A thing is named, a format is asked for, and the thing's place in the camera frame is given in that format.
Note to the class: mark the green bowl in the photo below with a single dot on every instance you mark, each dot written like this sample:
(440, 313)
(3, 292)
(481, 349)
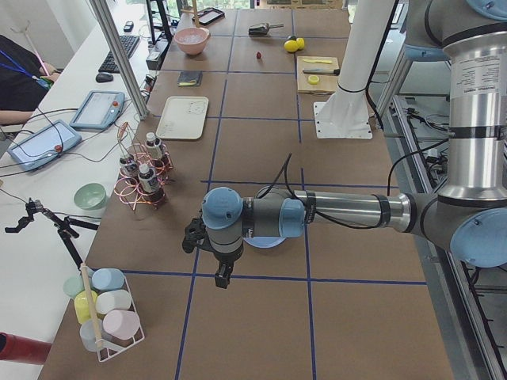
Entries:
(90, 196)

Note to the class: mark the black computer mouse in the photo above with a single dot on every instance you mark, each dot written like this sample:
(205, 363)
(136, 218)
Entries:
(103, 77)

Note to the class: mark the lemon half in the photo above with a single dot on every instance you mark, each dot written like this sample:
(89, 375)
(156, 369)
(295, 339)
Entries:
(313, 79)

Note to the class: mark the blue teach pendant tablet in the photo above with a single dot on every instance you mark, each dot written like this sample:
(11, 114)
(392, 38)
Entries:
(99, 110)
(44, 146)

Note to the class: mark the metal scoop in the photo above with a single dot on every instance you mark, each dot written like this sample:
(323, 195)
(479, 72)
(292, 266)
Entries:
(262, 29)

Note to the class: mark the light green cup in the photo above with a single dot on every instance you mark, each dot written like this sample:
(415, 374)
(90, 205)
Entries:
(73, 286)

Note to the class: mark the blue round plate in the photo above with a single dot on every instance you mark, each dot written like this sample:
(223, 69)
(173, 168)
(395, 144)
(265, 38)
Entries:
(265, 242)

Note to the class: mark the seated person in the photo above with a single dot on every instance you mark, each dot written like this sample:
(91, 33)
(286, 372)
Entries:
(25, 81)

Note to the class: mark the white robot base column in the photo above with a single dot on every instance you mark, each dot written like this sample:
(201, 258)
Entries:
(345, 114)

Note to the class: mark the grey folded cloth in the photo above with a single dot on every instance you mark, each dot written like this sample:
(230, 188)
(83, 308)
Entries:
(189, 78)

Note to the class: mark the steel handled knife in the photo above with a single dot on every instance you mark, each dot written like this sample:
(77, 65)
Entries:
(333, 72)

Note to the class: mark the copper wire bottle rack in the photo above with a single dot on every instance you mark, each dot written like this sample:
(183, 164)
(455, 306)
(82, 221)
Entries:
(130, 194)

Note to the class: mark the cream bear tray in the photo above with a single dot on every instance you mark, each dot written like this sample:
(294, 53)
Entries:
(183, 118)

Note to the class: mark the yellow plastic knife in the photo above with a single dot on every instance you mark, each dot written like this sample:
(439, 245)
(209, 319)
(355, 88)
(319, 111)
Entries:
(322, 61)

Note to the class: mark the grey blue cup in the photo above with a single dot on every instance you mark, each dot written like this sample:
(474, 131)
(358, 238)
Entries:
(87, 335)

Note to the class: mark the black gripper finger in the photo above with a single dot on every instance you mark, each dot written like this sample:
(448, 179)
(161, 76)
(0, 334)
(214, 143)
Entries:
(221, 276)
(227, 274)

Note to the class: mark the wooden stand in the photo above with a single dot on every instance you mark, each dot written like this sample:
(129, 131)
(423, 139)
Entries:
(193, 11)

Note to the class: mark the wooden cutting board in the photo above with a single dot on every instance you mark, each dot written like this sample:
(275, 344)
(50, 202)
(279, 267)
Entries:
(327, 84)

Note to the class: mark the red cylinder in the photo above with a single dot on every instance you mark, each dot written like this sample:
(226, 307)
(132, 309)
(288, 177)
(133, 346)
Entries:
(20, 349)

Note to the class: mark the dark tea bottle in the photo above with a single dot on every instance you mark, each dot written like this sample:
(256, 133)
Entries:
(149, 182)
(129, 168)
(154, 148)

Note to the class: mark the yellow cup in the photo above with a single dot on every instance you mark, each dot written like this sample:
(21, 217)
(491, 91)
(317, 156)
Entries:
(81, 308)

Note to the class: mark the pink bowl with ice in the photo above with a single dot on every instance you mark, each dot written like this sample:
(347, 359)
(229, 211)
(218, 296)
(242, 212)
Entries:
(192, 41)

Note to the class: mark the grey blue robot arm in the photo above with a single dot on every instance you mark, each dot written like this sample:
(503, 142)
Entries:
(466, 217)

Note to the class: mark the aluminium frame post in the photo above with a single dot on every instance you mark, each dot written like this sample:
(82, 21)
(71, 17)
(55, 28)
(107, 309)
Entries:
(108, 27)

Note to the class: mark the black tray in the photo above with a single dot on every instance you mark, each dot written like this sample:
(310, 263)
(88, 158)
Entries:
(209, 15)

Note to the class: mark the white cup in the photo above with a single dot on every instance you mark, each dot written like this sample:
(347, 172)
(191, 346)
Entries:
(113, 300)

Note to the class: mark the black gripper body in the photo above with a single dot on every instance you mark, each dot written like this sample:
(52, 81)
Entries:
(226, 260)

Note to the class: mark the white wire cup rack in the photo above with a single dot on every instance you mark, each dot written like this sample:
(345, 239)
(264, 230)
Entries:
(108, 346)

